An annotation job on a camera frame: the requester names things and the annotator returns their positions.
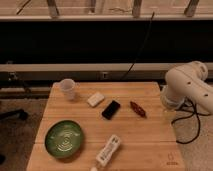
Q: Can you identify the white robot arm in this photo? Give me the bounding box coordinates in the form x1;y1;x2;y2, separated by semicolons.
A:
160;61;213;114

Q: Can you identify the green ceramic bowl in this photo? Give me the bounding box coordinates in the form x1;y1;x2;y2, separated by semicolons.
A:
44;120;84;159

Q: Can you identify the black phone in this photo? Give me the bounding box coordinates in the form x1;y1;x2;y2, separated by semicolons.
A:
102;100;120;120

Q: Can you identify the white remote control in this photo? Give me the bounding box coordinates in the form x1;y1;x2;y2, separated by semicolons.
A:
96;134;121;167

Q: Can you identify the white soap bar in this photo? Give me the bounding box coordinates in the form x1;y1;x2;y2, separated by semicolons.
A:
87;92;105;107

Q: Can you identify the clear plastic cup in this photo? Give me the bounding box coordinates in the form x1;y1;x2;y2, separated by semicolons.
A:
59;79;75;100

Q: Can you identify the black chair base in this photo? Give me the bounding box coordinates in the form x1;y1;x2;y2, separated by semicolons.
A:
0;109;28;120

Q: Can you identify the black hanging cable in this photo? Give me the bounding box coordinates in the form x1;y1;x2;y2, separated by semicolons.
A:
121;11;156;81

